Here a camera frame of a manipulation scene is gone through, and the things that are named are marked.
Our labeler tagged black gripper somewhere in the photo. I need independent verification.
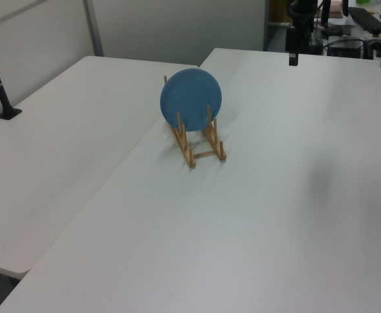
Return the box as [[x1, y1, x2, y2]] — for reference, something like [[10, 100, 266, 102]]
[[285, 18, 315, 67]]

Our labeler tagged blue round plate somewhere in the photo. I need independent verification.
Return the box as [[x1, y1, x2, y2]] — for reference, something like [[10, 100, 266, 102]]
[[159, 68, 223, 133]]

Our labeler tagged wooden plate rack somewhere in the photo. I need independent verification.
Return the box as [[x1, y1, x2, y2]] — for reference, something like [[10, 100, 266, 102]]
[[162, 75, 228, 170]]

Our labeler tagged black electronics box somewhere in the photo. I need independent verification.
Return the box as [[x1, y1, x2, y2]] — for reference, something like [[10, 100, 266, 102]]
[[326, 38, 365, 59]]

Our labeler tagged thin black monitor pole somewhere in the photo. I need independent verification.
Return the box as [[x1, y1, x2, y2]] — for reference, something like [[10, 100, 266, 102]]
[[320, 0, 332, 27]]

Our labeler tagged pink box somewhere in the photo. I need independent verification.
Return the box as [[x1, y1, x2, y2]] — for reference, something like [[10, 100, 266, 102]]
[[328, 0, 344, 18]]

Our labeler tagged grey device box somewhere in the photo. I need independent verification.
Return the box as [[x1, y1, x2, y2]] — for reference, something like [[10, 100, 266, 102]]
[[364, 37, 381, 60]]

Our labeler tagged black keyboard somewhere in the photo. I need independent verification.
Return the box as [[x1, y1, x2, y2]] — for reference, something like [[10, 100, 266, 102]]
[[348, 6, 381, 35]]

